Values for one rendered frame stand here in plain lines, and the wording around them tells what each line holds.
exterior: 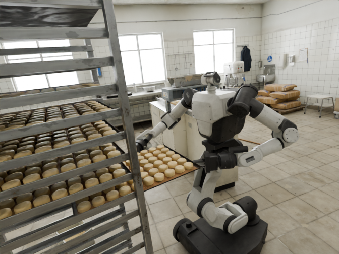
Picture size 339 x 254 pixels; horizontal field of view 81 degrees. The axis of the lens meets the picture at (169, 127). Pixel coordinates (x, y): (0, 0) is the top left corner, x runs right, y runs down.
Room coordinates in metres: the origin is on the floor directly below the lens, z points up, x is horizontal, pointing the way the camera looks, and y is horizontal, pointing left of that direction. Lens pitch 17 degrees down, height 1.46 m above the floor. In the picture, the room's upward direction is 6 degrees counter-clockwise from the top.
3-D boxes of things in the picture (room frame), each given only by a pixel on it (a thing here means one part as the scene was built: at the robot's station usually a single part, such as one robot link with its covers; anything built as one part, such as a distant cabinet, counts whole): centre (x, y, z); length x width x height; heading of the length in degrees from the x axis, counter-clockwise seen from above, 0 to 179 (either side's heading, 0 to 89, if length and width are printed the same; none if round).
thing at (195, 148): (2.30, -0.48, 0.45); 0.70 x 0.34 x 0.90; 17
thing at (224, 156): (0.94, -0.23, 0.96); 0.12 x 0.10 x 0.13; 89
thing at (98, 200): (0.70, 0.32, 0.96); 0.05 x 0.05 x 0.02
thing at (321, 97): (4.48, -3.60, 0.23); 0.45 x 0.45 x 0.46; 10
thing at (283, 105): (5.08, -3.15, 0.19); 0.72 x 0.42 x 0.15; 112
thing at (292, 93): (5.09, -3.12, 0.47); 0.72 x 0.42 x 0.17; 113
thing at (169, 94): (2.79, -0.34, 1.01); 0.72 x 0.33 x 0.34; 107
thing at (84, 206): (0.67, 0.37, 0.96); 0.05 x 0.05 x 0.02
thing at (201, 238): (1.25, -0.37, 0.19); 0.64 x 0.52 x 0.33; 119
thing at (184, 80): (2.79, -0.34, 1.25); 0.56 x 0.29 x 0.14; 107
